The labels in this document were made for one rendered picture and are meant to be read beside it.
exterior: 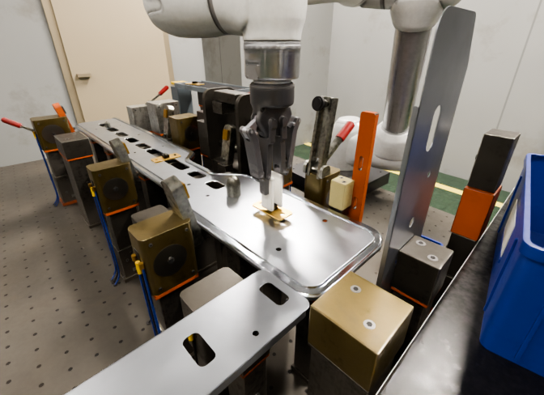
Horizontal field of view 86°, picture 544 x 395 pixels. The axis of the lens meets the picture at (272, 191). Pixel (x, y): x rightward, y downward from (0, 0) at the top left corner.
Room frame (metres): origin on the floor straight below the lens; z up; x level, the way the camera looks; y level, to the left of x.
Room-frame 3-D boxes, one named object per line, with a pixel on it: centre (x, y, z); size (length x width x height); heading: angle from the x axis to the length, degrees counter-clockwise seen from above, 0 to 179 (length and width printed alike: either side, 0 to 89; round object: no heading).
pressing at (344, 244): (0.86, 0.34, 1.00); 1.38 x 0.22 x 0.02; 44
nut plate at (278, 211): (0.51, 0.00, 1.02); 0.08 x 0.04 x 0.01; 44
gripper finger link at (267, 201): (0.51, 0.01, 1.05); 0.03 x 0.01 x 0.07; 44
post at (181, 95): (1.43, 0.42, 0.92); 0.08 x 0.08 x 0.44; 44
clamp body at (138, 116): (1.40, 0.61, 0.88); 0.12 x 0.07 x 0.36; 134
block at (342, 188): (0.54, -0.14, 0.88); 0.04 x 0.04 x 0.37; 44
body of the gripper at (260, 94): (0.51, 0.00, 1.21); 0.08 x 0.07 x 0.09; 134
